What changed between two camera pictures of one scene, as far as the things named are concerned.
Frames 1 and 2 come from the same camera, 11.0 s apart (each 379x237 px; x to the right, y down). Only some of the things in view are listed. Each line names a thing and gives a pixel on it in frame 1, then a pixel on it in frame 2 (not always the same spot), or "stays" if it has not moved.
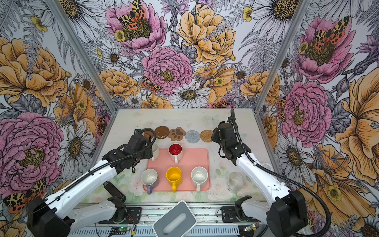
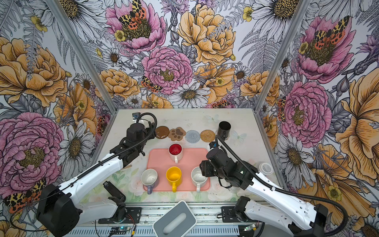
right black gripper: (214, 135) to (206, 166)
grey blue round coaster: (192, 137) stays
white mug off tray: (155, 151) to (145, 123)
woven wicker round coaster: (206, 135) stays
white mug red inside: (175, 152) stays
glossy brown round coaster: (162, 132) stays
